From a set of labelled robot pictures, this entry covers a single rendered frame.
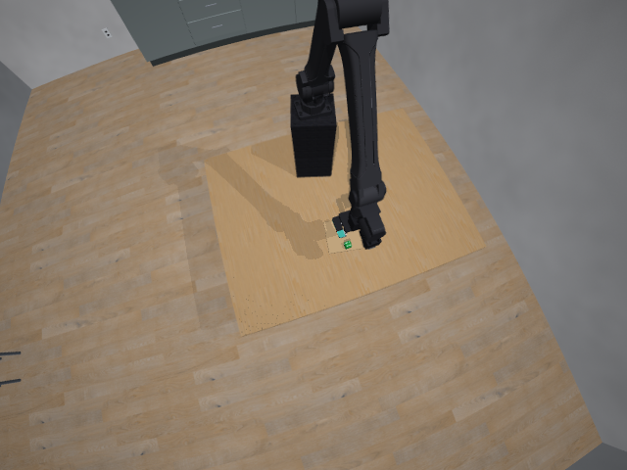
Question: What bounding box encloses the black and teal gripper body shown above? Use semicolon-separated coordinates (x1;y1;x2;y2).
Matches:
332;210;360;233

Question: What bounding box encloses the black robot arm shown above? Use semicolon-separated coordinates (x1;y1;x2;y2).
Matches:
294;0;389;250

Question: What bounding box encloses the beige flat mat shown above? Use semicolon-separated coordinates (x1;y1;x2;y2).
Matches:
323;221;362;254

